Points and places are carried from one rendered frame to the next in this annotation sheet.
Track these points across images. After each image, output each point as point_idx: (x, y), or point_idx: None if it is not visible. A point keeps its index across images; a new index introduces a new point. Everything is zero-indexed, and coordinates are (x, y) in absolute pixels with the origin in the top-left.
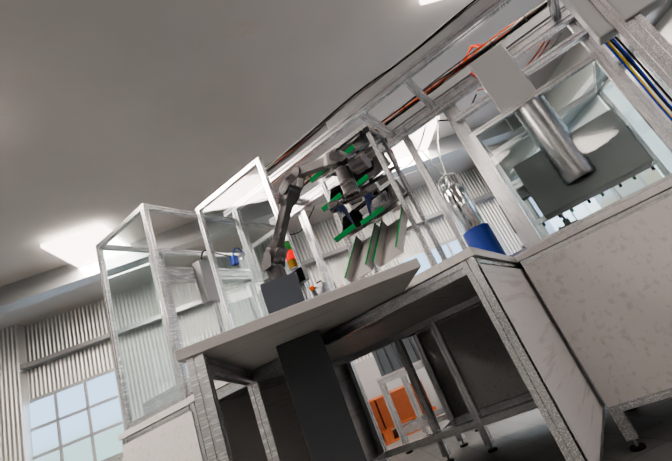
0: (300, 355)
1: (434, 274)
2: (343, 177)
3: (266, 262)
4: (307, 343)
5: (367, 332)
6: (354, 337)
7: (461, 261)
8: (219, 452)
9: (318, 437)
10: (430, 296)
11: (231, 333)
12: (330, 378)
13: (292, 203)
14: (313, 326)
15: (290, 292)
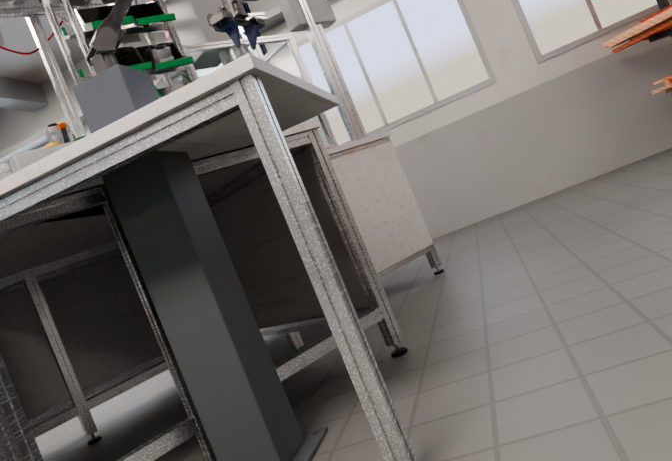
0: (179, 173)
1: (287, 134)
2: None
3: (105, 41)
4: (181, 162)
5: (47, 236)
6: (34, 237)
7: (309, 129)
8: (303, 190)
9: (212, 270)
10: None
11: (278, 71)
12: (207, 210)
13: None
14: (213, 137)
15: (150, 94)
